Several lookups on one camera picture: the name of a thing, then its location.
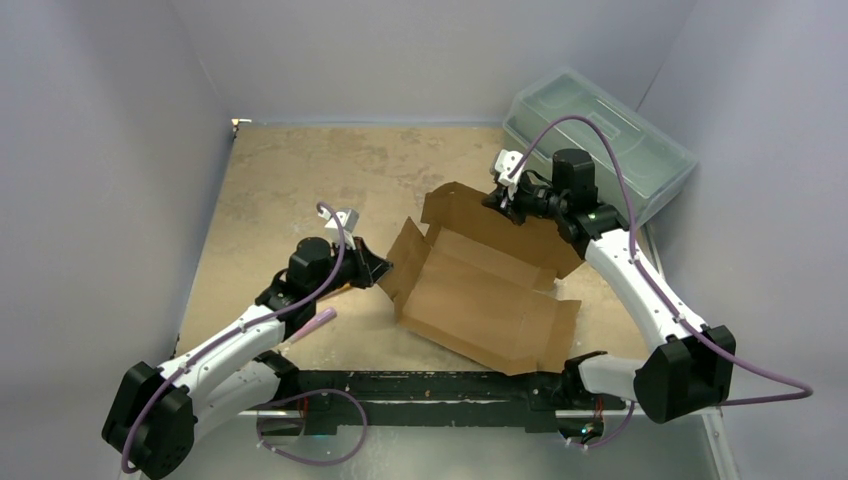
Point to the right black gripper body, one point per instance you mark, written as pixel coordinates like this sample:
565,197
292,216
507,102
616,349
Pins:
508,202

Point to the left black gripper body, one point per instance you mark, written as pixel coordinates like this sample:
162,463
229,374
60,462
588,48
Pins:
354,267

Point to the brown cardboard box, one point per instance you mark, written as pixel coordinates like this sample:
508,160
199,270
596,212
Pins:
479,285

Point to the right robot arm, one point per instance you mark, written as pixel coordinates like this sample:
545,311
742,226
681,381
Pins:
682,374

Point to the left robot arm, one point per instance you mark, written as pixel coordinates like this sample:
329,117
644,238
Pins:
159,412

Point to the purple highlighter marker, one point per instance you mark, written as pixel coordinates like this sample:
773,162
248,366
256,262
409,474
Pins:
319,319

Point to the translucent green plastic toolbox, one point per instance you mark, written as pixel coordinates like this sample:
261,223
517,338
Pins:
655,167

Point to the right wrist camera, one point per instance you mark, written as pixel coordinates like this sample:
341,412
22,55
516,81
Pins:
506,167

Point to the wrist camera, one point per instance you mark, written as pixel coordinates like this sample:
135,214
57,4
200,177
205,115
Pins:
340,225
506,167

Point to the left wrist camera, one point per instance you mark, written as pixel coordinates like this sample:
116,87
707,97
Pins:
340,225

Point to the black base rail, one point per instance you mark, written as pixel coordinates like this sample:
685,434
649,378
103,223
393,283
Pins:
534,402

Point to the aluminium frame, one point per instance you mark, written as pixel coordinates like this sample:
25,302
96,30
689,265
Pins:
265,443

